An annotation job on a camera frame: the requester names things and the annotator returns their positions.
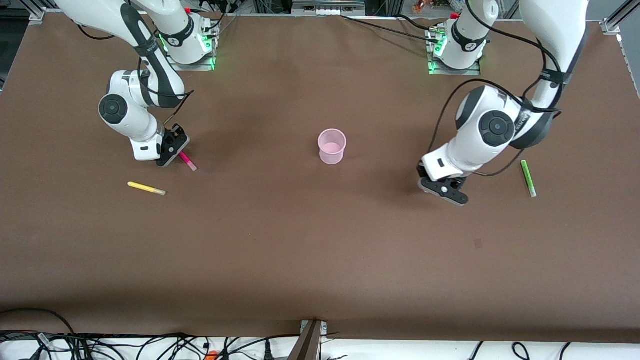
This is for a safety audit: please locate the metal table edge bracket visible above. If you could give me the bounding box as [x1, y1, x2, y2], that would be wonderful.
[300, 320, 328, 337]

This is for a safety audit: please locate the yellow highlighter pen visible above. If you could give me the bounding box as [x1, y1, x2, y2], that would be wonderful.
[127, 181, 167, 196]

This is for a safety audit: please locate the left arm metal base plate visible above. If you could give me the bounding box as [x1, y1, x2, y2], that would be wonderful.
[427, 30, 482, 77]

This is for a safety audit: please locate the black cable across table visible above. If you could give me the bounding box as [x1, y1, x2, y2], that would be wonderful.
[341, 14, 446, 46]

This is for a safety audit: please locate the green highlighter pen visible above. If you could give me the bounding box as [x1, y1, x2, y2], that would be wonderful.
[520, 159, 538, 198]

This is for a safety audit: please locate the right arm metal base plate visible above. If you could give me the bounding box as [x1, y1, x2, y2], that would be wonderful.
[164, 30, 217, 72]

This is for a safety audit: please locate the black arched floor cable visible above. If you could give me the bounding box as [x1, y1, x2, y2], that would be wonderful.
[0, 307, 77, 335]

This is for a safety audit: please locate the dark table support post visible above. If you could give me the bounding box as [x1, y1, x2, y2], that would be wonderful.
[287, 321, 323, 360]

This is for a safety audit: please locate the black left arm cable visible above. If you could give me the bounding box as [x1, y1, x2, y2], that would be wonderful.
[427, 0, 566, 178]

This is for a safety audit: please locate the pink mesh pen holder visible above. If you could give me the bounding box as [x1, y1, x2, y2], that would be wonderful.
[318, 128, 347, 165]

